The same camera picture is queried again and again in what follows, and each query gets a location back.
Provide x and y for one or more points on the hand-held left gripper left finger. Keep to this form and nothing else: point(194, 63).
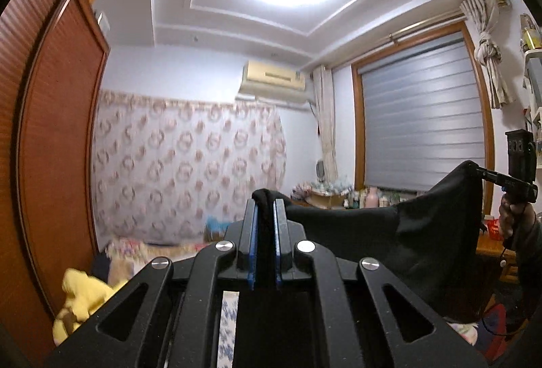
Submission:
point(253, 245)

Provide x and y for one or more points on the grey window blind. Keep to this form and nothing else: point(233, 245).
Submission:
point(423, 109)

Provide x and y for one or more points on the blue floral bedsheet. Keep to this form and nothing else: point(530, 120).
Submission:
point(228, 330)

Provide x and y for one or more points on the red basket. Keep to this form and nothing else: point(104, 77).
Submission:
point(493, 228)

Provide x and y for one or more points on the small white box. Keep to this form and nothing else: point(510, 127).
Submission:
point(103, 21)

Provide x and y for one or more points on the blue topped box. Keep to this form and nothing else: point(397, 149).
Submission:
point(216, 226)

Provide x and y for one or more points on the white wall shelf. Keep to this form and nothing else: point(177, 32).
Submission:
point(534, 67)

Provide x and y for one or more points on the cardboard box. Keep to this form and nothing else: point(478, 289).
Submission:
point(324, 200)

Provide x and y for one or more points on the wooden sideboard cabinet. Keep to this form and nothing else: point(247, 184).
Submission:
point(493, 250)

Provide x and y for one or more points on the red floral quilt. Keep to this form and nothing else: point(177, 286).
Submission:
point(463, 332)

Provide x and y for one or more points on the pink bottle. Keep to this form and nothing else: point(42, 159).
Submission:
point(371, 198)

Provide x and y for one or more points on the beige air conditioner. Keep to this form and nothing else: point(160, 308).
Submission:
point(271, 75)

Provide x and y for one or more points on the wooden louvred wardrobe door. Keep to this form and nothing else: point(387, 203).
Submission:
point(55, 139)

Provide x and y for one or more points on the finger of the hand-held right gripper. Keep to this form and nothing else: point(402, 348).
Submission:
point(487, 174)

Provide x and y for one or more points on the black printed t-shirt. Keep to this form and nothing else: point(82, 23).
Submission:
point(402, 241)

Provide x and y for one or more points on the person's right hand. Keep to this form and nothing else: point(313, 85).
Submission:
point(505, 219)

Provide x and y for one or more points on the circle patterned curtain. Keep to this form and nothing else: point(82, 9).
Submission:
point(178, 160)

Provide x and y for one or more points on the small white fan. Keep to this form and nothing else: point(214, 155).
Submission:
point(321, 169)

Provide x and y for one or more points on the pink floral blanket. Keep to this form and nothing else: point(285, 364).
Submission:
point(169, 251)

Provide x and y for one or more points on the beige window curtain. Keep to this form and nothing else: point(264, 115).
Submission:
point(327, 126)

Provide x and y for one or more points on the person's right forearm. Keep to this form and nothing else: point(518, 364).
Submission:
point(531, 266)

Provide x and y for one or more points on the yellow plush toy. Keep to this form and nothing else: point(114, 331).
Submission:
point(84, 300)

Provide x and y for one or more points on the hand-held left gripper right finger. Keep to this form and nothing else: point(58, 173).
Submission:
point(279, 245)

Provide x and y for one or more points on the knotted beige curtain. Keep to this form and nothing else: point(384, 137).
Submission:
point(487, 50)

